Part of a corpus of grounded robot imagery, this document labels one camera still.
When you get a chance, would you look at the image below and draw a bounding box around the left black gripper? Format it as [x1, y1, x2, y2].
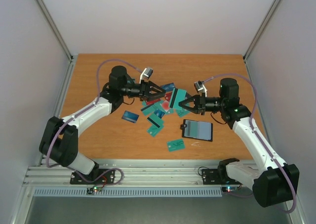
[121, 80, 166, 101]

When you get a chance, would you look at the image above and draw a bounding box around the long teal card with stripe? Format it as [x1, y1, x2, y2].
[169, 88, 187, 110]

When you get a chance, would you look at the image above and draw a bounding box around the teal card black stripe front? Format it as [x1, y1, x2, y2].
[184, 120, 198, 138]

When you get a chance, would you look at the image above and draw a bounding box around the black leather card holder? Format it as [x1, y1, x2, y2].
[180, 119, 213, 142]

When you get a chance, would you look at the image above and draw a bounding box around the teal VIP card front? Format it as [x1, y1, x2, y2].
[167, 139, 185, 152]

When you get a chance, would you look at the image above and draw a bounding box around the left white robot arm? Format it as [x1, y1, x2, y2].
[39, 65, 165, 183]

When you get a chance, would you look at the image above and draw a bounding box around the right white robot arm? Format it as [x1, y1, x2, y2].
[179, 77, 300, 214]

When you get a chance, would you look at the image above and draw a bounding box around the teal card near black card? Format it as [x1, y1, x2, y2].
[176, 108, 190, 118]

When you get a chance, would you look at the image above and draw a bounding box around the red credit card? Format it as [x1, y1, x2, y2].
[164, 91, 172, 101]
[146, 98, 161, 105]

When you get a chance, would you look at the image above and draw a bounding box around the blue card with logo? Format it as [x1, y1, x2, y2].
[160, 83, 176, 92]

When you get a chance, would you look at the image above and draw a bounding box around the white card red circle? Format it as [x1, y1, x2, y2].
[161, 100, 174, 114]

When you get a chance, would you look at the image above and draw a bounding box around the teal chip card centre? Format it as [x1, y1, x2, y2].
[141, 103, 161, 116]

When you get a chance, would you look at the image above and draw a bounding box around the blue card centre pile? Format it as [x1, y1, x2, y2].
[154, 109, 165, 119]

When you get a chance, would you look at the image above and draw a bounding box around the dark blue card left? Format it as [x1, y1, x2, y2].
[122, 111, 139, 123]

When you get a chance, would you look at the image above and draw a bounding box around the right small circuit board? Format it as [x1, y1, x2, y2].
[222, 186, 239, 193]

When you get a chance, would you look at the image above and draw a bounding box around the small circuit board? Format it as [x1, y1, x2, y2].
[86, 186, 103, 195]
[222, 186, 239, 193]

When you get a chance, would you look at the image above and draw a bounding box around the left small circuit board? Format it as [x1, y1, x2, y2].
[86, 186, 103, 195]

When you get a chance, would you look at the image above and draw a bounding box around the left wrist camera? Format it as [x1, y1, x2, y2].
[139, 67, 154, 83]

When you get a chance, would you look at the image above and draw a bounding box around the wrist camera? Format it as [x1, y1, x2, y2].
[194, 81, 207, 97]
[139, 67, 154, 83]

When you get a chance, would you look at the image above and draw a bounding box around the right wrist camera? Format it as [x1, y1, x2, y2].
[194, 81, 207, 97]

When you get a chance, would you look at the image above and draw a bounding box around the aluminium front rail frame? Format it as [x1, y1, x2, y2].
[22, 158, 294, 187]

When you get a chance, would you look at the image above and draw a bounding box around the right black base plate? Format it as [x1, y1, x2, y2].
[200, 169, 241, 185]

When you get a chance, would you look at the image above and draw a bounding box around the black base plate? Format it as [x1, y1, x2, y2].
[70, 169, 116, 185]
[200, 169, 241, 185]

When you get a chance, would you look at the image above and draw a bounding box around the left aluminium corner post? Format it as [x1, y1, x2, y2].
[27, 0, 74, 63]

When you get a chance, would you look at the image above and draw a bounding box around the aluminium corner post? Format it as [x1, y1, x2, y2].
[27, 0, 74, 63]
[243, 0, 282, 63]

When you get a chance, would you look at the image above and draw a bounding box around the grey slotted cable duct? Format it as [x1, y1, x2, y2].
[34, 187, 222, 198]

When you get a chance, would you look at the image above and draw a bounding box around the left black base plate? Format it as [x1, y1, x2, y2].
[70, 169, 116, 185]

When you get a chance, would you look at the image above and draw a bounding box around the right aluminium corner post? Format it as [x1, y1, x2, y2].
[243, 0, 282, 63]

